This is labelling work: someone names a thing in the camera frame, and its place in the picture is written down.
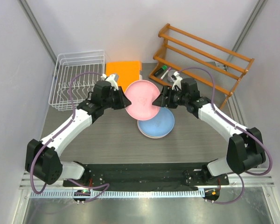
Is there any wooden shelf rack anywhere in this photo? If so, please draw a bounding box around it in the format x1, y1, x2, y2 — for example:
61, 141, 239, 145
153, 23, 254, 103

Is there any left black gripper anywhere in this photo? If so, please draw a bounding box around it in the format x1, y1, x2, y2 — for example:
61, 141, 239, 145
102, 86, 131, 110

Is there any pink plate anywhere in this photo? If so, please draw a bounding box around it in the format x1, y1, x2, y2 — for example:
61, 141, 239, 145
125, 80, 160, 120

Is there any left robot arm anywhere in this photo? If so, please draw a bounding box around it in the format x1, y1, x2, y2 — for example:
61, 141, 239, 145
25, 75, 131, 186

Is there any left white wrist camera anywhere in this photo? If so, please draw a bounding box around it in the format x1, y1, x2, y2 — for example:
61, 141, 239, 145
100, 73, 119, 91

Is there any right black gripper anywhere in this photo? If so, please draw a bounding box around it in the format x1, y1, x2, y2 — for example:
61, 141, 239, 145
152, 85, 189, 109

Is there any white wire dish rack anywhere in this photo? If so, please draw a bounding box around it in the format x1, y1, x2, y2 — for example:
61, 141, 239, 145
49, 50, 105, 111

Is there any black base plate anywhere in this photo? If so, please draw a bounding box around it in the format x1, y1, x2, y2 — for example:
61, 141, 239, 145
76, 162, 229, 192

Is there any purple plate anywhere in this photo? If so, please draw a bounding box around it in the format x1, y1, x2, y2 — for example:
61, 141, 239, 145
145, 135, 166, 140

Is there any green highlighter marker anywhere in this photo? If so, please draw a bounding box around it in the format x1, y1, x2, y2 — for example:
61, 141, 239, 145
153, 65, 167, 77

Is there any orange folder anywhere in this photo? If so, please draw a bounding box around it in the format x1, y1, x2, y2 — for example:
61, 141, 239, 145
105, 61, 142, 91

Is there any blue plate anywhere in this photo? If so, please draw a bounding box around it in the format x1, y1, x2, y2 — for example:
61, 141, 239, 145
137, 108, 175, 139

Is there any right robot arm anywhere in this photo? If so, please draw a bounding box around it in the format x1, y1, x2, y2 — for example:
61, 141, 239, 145
152, 78, 266, 184

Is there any slotted cable duct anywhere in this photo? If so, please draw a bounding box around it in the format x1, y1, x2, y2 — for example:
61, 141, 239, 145
30, 189, 205, 199

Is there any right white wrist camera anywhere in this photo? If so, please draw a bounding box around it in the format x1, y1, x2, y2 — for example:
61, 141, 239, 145
171, 71, 182, 91

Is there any pink white marker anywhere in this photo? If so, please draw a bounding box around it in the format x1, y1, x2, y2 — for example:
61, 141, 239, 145
160, 67, 171, 80

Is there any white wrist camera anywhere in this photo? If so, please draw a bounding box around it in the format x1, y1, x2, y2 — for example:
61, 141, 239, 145
100, 73, 119, 91
171, 71, 182, 91

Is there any clear plastic cup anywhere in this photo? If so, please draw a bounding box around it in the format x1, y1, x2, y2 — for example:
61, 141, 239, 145
167, 70, 176, 83

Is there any yellow plate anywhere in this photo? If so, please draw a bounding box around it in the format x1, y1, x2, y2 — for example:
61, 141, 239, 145
137, 120, 175, 136

